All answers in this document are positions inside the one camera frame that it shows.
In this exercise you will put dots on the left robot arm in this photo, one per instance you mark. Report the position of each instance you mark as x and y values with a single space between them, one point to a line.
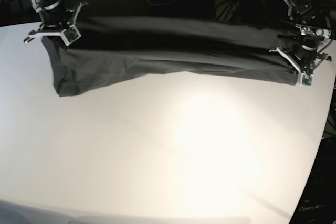
305 49

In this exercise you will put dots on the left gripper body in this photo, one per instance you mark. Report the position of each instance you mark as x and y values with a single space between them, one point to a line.
305 68

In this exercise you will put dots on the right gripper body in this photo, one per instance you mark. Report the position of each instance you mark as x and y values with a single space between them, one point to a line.
66 30

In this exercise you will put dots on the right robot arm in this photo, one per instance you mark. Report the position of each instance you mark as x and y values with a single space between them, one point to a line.
57 20

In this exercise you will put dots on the black OpenArm base box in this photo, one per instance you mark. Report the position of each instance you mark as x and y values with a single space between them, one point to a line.
317 203

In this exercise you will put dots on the grey T-shirt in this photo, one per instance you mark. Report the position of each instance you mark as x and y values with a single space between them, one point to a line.
116 49

